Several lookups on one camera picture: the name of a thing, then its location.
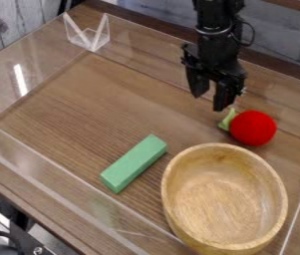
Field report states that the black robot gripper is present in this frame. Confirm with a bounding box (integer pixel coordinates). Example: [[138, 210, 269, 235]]
[[181, 29, 247, 112]]

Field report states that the red plush fruit green leaf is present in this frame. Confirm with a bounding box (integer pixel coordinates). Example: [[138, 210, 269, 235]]
[[217, 109, 277, 146]]

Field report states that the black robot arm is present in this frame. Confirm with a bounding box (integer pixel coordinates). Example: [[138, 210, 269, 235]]
[[181, 0, 255, 112]]

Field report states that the green rectangular block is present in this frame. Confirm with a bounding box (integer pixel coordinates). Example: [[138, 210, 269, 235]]
[[101, 134, 166, 194]]

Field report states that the wooden oval bowl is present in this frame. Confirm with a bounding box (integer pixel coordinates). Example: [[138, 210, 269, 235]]
[[161, 143, 288, 255]]

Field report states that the clear acrylic tray enclosure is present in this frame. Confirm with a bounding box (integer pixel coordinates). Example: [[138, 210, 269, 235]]
[[0, 6, 300, 255]]

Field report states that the black metal frame bracket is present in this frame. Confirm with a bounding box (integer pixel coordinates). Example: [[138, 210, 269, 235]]
[[10, 212, 55, 255]]

